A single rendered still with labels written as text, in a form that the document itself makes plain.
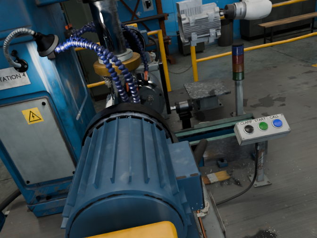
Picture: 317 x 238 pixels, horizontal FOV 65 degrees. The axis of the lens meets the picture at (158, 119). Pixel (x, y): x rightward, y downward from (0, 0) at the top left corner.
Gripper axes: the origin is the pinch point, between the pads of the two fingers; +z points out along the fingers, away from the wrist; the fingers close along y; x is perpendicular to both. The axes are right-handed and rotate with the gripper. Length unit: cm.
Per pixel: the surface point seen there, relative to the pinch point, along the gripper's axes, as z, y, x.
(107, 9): 43, 53, -9
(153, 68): 26.0, 6.0, 26.1
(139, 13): 19, -447, 35
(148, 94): 30, 28, 33
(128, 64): 38, 57, 9
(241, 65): -18.9, 21.9, 24.3
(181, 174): 30, 116, 10
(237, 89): -18.1, 20.8, 38.0
